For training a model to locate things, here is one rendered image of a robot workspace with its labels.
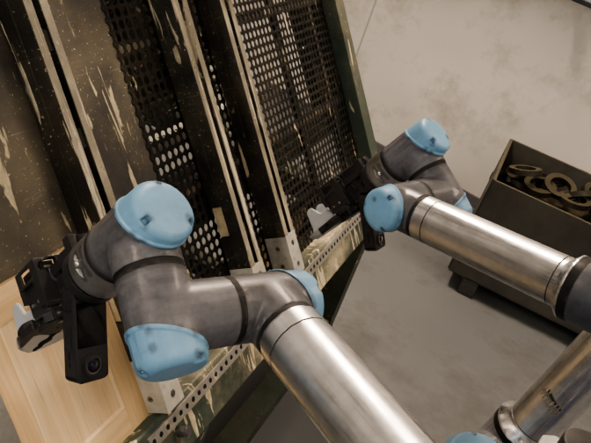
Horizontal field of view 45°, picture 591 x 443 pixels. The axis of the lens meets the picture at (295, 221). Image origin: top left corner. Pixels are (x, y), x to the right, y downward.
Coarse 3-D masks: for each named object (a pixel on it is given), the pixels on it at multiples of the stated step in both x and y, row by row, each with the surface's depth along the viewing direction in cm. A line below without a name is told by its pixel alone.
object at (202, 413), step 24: (360, 240) 254; (336, 264) 234; (216, 360) 168; (240, 360) 177; (192, 384) 159; (216, 384) 167; (240, 384) 176; (192, 408) 158; (216, 408) 166; (144, 432) 144; (192, 432) 157
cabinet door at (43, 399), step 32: (0, 288) 120; (0, 320) 119; (0, 352) 119; (32, 352) 125; (0, 384) 118; (32, 384) 124; (64, 384) 131; (96, 384) 138; (128, 384) 145; (32, 416) 123; (64, 416) 130; (96, 416) 137; (128, 416) 144
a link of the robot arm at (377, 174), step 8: (368, 160) 135; (376, 160) 132; (368, 168) 133; (376, 168) 131; (368, 176) 133; (376, 176) 132; (384, 176) 131; (376, 184) 132; (384, 184) 132; (392, 184) 132
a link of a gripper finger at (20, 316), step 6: (18, 306) 90; (18, 312) 90; (24, 312) 89; (30, 312) 88; (18, 318) 90; (24, 318) 89; (30, 318) 88; (18, 324) 90; (36, 336) 86; (42, 336) 87; (48, 336) 88; (30, 342) 88; (36, 342) 89; (18, 348) 90; (24, 348) 89; (30, 348) 90
